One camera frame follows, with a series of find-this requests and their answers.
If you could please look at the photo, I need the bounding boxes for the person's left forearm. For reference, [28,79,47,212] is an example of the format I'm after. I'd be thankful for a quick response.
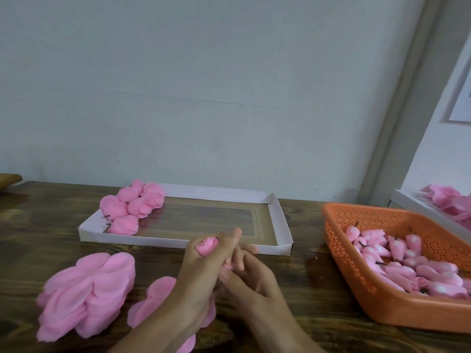
[109,298,210,353]

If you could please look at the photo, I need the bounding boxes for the person's right hand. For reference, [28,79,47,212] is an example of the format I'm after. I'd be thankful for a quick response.
[217,250,289,331]

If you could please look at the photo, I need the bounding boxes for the person's left hand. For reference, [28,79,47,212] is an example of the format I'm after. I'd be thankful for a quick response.
[175,227,260,315]

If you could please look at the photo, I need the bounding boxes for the pink rose buds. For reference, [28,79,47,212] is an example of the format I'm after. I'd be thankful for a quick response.
[344,225,471,300]

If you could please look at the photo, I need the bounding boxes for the pile of pink petals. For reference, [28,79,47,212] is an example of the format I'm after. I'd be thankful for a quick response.
[421,184,471,228]

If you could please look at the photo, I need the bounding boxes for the grey door frame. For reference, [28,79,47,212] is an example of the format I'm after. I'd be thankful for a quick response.
[361,0,471,206]

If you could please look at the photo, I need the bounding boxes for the white paper notice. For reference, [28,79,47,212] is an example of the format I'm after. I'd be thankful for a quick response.
[447,66,471,124]

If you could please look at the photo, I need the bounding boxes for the white shallow tray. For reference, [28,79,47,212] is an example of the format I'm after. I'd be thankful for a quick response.
[78,183,294,256]

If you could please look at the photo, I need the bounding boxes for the stack of pink petals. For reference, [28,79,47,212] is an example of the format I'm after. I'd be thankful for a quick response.
[36,251,137,343]
[127,276,218,353]

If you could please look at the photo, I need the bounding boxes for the pink petal flower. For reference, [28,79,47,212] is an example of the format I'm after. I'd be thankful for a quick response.
[142,182,166,210]

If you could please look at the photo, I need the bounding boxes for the group of finished pink roses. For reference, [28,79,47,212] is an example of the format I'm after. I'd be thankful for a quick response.
[99,180,166,236]

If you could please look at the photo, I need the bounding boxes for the orange plastic basket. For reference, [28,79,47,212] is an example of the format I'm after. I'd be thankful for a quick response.
[322,202,471,334]

